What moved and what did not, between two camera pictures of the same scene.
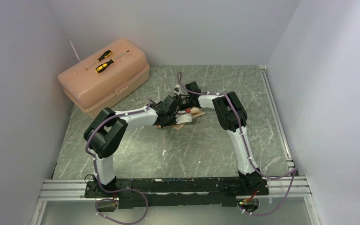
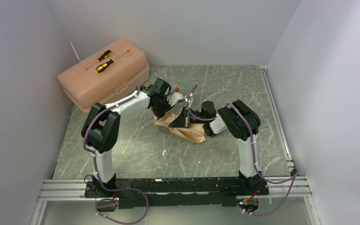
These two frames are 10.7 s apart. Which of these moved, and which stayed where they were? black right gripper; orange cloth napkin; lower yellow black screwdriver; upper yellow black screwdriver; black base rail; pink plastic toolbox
Moved: black right gripper; orange cloth napkin
Stayed: pink plastic toolbox; black base rail; lower yellow black screwdriver; upper yellow black screwdriver
